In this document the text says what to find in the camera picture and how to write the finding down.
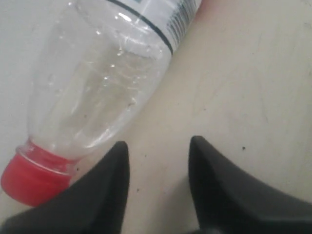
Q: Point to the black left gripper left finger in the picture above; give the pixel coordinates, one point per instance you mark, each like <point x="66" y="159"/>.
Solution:
<point x="95" y="204"/>

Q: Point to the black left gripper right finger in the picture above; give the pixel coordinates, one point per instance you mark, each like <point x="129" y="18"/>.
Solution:
<point x="229" y="200"/>

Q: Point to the clear plastic water bottle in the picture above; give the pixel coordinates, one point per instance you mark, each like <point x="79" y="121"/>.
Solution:
<point x="101" y="63"/>

